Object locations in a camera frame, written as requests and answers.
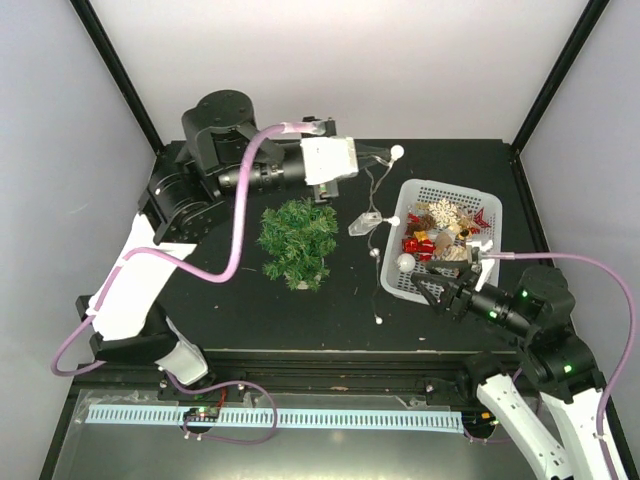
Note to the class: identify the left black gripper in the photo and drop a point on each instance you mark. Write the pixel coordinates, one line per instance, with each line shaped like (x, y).
(366, 155)

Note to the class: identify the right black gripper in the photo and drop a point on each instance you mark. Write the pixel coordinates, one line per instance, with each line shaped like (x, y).
(456, 292)

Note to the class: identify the white bulb string lights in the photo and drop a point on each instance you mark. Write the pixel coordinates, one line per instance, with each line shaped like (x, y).
(368, 222)

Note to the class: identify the white perforated plastic basket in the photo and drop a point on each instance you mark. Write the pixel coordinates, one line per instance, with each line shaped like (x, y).
(413, 196)

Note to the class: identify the small green christmas tree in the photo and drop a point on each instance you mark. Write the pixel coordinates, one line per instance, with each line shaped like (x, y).
(298, 236)

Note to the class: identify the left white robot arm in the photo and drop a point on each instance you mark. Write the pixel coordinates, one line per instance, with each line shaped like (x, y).
(196, 185)

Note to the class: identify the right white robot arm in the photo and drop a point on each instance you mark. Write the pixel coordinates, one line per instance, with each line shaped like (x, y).
(558, 364)

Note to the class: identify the red gift box ornament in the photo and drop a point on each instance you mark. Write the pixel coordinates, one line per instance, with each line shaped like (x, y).
(424, 249)

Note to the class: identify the white ball ornament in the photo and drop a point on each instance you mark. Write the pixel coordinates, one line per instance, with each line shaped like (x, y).
(405, 262)

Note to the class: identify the brown pine cone ornament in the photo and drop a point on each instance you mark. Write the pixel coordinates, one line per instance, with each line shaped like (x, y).
(422, 223)

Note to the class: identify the gold snowflake ornament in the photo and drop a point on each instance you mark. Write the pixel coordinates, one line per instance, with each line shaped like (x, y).
(444, 212)

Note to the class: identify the red star ornament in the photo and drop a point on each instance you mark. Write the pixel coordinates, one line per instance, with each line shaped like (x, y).
(479, 222)

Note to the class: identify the right circuit board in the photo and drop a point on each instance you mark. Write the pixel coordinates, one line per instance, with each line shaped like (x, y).
(479, 418)

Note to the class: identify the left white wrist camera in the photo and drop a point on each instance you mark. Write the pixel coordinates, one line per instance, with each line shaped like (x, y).
(328, 158)

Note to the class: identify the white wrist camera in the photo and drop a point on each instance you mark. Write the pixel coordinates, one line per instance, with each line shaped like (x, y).
(480, 250)
(328, 158)

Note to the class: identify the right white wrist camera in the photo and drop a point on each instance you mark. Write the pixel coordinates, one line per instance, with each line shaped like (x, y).
(480, 250)

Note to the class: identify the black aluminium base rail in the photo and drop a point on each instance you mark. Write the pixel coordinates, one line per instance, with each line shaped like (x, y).
(404, 374)

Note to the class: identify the white slotted cable duct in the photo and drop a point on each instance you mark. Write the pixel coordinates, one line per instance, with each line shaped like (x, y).
(282, 418)

